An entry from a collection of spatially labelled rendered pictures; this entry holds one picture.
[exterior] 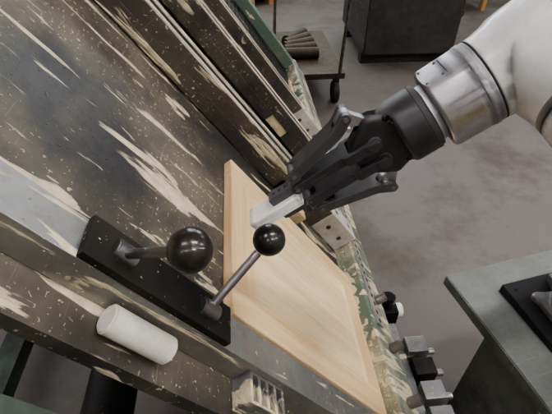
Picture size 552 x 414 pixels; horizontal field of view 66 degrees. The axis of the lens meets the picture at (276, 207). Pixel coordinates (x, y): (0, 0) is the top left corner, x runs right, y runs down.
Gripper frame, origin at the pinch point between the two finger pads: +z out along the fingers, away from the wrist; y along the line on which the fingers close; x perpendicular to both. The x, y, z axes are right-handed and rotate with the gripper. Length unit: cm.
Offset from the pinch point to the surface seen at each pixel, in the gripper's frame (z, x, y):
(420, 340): 6, -20, -78
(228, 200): 14.3, -20.1, -8.3
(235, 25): 9, -103, -6
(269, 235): 0.5, 5.6, 1.3
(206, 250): -0.2, 16.0, 11.9
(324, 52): 4, -343, -135
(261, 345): 11.5, 8.8, -11.4
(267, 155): 11.0, -43.5, -18.5
